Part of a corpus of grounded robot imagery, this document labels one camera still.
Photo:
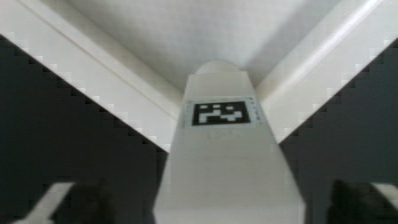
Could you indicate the white leg with tag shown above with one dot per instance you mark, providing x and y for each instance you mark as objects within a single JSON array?
[{"x": 227, "y": 184}]

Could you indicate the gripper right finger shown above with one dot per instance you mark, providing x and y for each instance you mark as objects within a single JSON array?
[{"x": 362, "y": 203}]

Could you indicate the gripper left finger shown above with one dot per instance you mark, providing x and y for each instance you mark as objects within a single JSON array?
[{"x": 75, "y": 204}]

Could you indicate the white desk top tray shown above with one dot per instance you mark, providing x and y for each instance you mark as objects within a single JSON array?
[{"x": 124, "y": 46}]

